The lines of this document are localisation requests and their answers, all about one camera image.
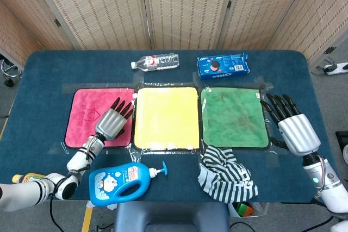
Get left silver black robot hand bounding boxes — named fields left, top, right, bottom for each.
left=94, top=97, right=134, bottom=141

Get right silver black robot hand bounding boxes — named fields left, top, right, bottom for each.
left=260, top=93, right=321, bottom=157

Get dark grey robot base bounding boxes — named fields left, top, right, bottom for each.
left=114, top=202, right=231, bottom=232

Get pink microfiber cloth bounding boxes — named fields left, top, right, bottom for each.
left=64, top=87, right=136, bottom=148

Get yellow microfiber cloth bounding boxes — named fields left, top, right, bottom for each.
left=133, top=86, right=201, bottom=151

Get green microfiber cloth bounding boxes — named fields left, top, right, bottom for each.
left=200, top=86, right=270, bottom=150

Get striped black white cloth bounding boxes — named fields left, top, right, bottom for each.
left=197, top=145, right=259, bottom=204

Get black box on floor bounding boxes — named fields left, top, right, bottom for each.
left=335, top=130, right=348, bottom=150

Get blue detergent pump bottle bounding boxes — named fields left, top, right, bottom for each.
left=89, top=161, right=169, bottom=206

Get white power strip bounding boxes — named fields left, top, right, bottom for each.
left=323, top=62, right=348, bottom=76

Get clear plastic water bottle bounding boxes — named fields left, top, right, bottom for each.
left=130, top=53, right=180, bottom=72

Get clear bag of coloured blocks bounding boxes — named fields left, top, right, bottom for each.
left=228, top=202, right=270, bottom=218

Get blue Oreo cookie box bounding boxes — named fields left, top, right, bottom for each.
left=196, top=52, right=251, bottom=81

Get yellow capped sauce bottle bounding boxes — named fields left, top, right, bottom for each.
left=11, top=172, right=46, bottom=184

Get chrome stool with wheels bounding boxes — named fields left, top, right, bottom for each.
left=0, top=55, right=24, bottom=88

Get woven bamboo folding screen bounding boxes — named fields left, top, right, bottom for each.
left=0, top=0, right=348, bottom=64

